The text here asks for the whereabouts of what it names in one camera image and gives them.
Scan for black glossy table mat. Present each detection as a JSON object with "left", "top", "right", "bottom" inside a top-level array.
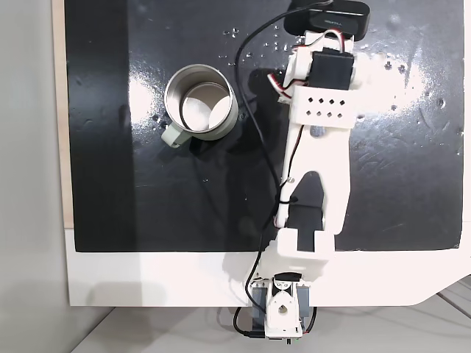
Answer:
[{"left": 64, "top": 0, "right": 464, "bottom": 254}]

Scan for grey table clamp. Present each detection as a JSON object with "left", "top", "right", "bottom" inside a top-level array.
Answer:
[
  {"left": 252, "top": 286, "right": 268, "bottom": 330},
  {"left": 296, "top": 285, "right": 313, "bottom": 321}
]

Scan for steel mug pale green handle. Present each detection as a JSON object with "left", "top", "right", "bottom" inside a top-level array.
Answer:
[{"left": 160, "top": 63, "right": 240, "bottom": 149}]

